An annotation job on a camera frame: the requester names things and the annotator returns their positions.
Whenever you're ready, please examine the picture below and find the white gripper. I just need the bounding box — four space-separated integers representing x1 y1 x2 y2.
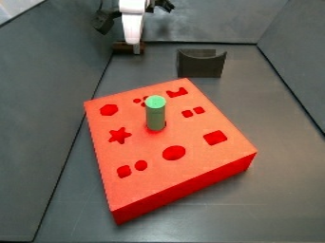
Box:
117 0 149 55

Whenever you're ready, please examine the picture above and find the black curved holder stand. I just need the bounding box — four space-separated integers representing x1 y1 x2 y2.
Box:
176 48 227 78

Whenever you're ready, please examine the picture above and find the green cylinder peg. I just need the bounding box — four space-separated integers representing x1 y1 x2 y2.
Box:
144 95 165 131

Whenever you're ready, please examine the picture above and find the red shape sorter block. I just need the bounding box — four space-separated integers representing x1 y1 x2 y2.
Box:
84 79 256 224

